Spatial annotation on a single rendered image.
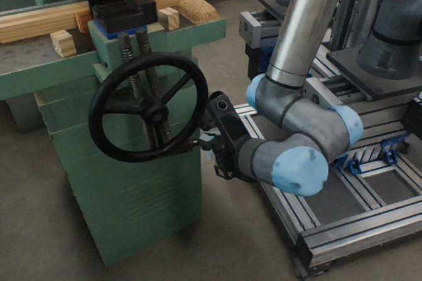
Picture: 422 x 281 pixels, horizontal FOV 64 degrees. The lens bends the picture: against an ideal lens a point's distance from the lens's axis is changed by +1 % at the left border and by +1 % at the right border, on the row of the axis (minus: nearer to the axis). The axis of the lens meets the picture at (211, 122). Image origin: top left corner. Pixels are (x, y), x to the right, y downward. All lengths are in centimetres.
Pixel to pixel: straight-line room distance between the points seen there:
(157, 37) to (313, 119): 40
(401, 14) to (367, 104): 23
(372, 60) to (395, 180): 75
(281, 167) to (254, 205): 109
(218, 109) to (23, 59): 47
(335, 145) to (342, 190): 90
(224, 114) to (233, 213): 95
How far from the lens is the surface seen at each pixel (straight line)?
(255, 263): 145
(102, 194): 115
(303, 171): 51
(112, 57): 77
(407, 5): 91
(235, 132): 66
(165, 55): 71
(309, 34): 60
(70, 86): 89
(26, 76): 86
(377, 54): 96
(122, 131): 101
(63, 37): 84
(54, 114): 92
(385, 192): 153
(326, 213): 138
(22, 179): 192
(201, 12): 97
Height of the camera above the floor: 129
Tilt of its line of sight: 40 degrees down
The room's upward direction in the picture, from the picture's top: straight up
